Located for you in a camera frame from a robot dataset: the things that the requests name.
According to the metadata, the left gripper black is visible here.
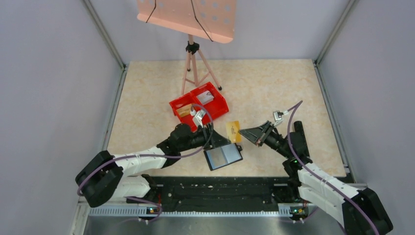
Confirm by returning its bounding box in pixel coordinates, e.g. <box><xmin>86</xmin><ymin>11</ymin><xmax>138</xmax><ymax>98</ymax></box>
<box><xmin>179</xmin><ymin>122</ymin><xmax>231</xmax><ymax>152</ymax></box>

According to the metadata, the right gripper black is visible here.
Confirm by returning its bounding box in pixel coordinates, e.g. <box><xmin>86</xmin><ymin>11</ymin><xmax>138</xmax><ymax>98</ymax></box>
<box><xmin>239</xmin><ymin>120</ymin><xmax>292</xmax><ymax>159</ymax></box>

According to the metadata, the black leather card holder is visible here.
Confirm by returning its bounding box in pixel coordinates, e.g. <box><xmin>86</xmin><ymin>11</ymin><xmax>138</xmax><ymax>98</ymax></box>
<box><xmin>204</xmin><ymin>143</ymin><xmax>243</xmax><ymax>171</ymax></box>

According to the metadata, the gold VIP card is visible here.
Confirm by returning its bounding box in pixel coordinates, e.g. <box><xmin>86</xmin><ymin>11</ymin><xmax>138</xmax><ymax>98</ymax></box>
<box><xmin>226</xmin><ymin>120</ymin><xmax>242</xmax><ymax>143</ymax></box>
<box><xmin>176</xmin><ymin>104</ymin><xmax>193</xmax><ymax>118</ymax></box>

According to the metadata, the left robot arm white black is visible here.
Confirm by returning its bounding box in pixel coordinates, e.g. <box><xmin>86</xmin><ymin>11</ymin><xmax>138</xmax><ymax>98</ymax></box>
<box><xmin>75</xmin><ymin>124</ymin><xmax>230</xmax><ymax>208</ymax></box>

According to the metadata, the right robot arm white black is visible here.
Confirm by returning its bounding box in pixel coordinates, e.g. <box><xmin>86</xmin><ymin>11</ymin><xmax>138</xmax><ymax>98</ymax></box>
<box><xmin>239</xmin><ymin>121</ymin><xmax>393</xmax><ymax>235</ymax></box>

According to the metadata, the white silver card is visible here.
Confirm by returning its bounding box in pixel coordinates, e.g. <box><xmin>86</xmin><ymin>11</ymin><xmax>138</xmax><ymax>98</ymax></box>
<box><xmin>196</xmin><ymin>91</ymin><xmax>214</xmax><ymax>105</ymax></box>

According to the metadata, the red plastic bin right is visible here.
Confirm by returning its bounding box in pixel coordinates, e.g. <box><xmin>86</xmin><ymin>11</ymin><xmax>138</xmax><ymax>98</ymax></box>
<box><xmin>190</xmin><ymin>82</ymin><xmax>229</xmax><ymax>120</ymax></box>

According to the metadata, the red plastic bin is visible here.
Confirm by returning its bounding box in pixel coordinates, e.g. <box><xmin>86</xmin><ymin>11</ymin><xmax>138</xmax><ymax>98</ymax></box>
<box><xmin>190</xmin><ymin>82</ymin><xmax>229</xmax><ymax>120</ymax></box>
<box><xmin>169</xmin><ymin>93</ymin><xmax>204</xmax><ymax>132</ymax></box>

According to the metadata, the red plastic bin left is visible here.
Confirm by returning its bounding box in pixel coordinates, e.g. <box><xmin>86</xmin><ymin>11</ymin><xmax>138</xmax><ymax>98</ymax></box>
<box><xmin>169</xmin><ymin>93</ymin><xmax>204</xmax><ymax>132</ymax></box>

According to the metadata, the pink music stand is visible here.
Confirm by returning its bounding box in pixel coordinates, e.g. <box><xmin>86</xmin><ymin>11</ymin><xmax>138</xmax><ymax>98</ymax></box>
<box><xmin>137</xmin><ymin>0</ymin><xmax>237</xmax><ymax>94</ymax></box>

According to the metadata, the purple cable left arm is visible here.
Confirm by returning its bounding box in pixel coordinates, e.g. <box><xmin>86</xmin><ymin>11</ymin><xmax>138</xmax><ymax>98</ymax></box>
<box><xmin>77</xmin><ymin>103</ymin><xmax>214</xmax><ymax>197</ymax></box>

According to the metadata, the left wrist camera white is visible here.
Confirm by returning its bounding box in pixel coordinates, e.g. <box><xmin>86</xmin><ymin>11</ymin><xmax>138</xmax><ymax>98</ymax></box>
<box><xmin>190</xmin><ymin>109</ymin><xmax>207</xmax><ymax>128</ymax></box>

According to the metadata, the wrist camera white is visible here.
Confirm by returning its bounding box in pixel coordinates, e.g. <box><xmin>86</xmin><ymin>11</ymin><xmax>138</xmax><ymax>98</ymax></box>
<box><xmin>190</xmin><ymin>109</ymin><xmax>207</xmax><ymax>128</ymax></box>
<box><xmin>273</xmin><ymin>110</ymin><xmax>289</xmax><ymax>127</ymax></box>

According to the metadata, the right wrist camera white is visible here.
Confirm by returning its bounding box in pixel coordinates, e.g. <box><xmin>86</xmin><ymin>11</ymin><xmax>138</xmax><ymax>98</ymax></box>
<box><xmin>273</xmin><ymin>110</ymin><xmax>289</xmax><ymax>127</ymax></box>

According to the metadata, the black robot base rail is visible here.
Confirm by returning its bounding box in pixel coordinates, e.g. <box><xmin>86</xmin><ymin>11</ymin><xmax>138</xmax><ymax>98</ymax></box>
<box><xmin>91</xmin><ymin>175</ymin><xmax>322</xmax><ymax>221</ymax></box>

